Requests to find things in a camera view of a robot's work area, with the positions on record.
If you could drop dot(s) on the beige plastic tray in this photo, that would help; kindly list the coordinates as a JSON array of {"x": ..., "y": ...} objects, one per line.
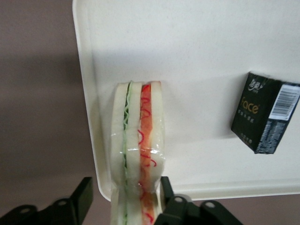
[{"x": 199, "y": 70}]

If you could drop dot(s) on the black tissue pack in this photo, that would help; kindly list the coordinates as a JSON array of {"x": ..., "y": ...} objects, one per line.
[{"x": 253, "y": 114}]

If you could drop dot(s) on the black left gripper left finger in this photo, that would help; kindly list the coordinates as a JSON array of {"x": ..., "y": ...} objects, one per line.
[{"x": 58, "y": 213}]

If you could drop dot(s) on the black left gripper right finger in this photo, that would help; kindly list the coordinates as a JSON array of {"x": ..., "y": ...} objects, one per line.
[{"x": 187, "y": 213}]

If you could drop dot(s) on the triangle sandwich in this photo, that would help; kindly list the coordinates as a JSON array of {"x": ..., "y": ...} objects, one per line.
[{"x": 133, "y": 140}]

